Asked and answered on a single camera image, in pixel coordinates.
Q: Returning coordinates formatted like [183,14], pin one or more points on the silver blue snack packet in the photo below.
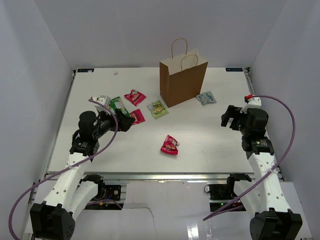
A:
[104,100]

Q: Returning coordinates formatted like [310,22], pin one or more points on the blue label left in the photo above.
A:
[85,70]

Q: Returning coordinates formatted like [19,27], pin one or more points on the grey blue snack packet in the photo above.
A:
[206,98]

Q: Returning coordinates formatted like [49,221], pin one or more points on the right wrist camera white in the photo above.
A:
[251,102]

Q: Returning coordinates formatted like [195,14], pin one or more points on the brown paper bag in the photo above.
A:
[181,76]

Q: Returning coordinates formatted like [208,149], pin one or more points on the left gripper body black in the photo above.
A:
[106,123]

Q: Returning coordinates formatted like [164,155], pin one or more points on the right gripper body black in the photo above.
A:
[239,123]

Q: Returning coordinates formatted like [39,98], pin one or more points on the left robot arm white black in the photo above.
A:
[55,218]

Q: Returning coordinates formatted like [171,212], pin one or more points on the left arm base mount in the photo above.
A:
[104,191]

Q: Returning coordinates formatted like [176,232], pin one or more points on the red snack packet front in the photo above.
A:
[170,145]

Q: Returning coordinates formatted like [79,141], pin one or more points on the blue label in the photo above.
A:
[233,69]
[85,70]

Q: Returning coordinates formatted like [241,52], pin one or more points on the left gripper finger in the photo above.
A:
[126,123]
[123,112]

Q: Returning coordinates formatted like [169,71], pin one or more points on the red snack packet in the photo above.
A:
[137,116]
[135,97]
[170,145]

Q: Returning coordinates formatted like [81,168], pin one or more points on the light green snack packet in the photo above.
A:
[157,109]

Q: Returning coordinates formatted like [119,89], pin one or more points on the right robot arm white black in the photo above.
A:
[272,217]

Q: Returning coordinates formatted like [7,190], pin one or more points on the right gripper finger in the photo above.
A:
[230,111]
[225,119]

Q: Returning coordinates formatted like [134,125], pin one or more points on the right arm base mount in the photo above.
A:
[221,194]

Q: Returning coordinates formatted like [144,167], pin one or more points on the blue label right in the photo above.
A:
[233,69]

